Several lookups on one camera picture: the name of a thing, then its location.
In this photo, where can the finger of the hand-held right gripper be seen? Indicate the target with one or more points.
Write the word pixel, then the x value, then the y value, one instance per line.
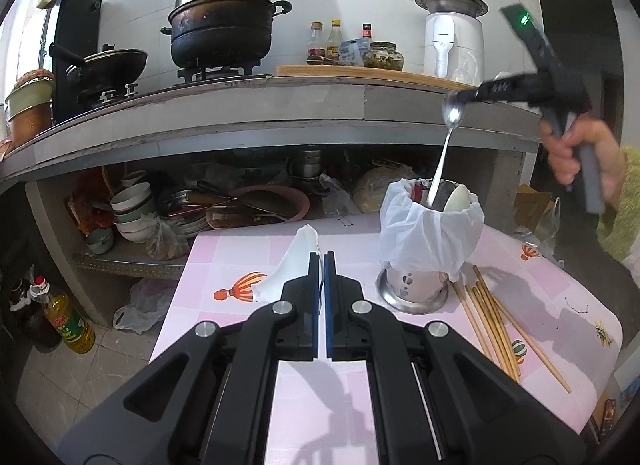
pixel 492 89

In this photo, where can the stack of white bowls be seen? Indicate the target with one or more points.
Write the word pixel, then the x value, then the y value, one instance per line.
pixel 132 215

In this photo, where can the yellowish filled plastic bag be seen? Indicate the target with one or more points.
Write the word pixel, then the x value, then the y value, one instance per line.
pixel 372 190

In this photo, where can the white ceramic soup spoon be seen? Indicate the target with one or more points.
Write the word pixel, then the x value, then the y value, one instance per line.
pixel 457 199
pixel 290 265

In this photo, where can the metal spoon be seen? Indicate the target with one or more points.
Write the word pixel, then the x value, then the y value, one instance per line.
pixel 442 197
pixel 452 115

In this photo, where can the red label sauce bottle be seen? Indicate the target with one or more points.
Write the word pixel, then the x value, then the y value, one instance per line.
pixel 315 42

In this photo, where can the concrete kitchen counter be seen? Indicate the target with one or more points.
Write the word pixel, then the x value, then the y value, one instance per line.
pixel 250 110

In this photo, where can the pile of wooden chopsticks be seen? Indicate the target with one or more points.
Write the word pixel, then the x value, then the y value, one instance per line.
pixel 492 330

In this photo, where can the cooking oil bottle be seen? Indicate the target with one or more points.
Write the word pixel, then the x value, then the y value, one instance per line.
pixel 67 325

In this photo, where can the large black pot steel lid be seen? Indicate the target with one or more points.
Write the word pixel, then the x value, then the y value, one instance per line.
pixel 220 35

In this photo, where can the metal basin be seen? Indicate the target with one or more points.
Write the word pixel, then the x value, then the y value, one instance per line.
pixel 450 0

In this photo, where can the clear plastic bag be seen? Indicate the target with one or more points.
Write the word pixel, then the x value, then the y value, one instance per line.
pixel 337 197

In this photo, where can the black gas stove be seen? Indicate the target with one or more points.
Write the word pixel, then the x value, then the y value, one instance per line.
pixel 220 74

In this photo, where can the person's right hand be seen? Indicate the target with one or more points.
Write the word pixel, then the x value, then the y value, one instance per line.
pixel 607 155

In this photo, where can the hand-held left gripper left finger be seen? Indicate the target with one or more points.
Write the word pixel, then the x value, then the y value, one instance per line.
pixel 310 290

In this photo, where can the cardboard box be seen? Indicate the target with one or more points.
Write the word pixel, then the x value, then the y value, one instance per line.
pixel 532 205

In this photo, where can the stacked steel pots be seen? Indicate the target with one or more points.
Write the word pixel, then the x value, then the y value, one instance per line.
pixel 307 165

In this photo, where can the stacked cream and orange pots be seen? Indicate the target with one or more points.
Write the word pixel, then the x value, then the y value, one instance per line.
pixel 30 115

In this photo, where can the steel utensil holder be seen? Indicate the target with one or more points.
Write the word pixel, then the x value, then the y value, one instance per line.
pixel 415 290

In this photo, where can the black wok with lid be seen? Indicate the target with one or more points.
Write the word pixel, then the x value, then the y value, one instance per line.
pixel 110 65

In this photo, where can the translucent plastic bag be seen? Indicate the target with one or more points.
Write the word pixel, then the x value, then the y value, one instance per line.
pixel 140 310

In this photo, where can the yellow cap sauce bottle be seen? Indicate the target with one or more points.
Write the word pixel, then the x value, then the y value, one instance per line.
pixel 334 40

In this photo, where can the white countertop appliance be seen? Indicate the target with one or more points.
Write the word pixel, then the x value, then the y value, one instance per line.
pixel 460 40

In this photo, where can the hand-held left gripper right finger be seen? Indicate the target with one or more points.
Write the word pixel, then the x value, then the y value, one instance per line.
pixel 335 290

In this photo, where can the perforated metal shelf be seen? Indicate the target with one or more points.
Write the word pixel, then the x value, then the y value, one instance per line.
pixel 130 265

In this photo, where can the dark glass jar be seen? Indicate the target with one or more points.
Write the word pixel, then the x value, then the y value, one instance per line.
pixel 30 315

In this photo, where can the glass pickle jar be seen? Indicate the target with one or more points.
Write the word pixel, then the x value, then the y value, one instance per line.
pixel 382 57

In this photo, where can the pink plastic basin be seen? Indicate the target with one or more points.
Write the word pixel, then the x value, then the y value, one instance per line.
pixel 292 197

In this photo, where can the wooden cutting board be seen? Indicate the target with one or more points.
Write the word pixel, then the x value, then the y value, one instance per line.
pixel 350 74

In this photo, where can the black kitchen appliance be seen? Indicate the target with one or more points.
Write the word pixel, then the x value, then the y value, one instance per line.
pixel 75 25

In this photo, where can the plastic bag with food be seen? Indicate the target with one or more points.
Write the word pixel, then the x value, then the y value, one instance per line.
pixel 165 240

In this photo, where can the teal bowl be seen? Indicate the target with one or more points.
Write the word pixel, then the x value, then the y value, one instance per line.
pixel 100 240

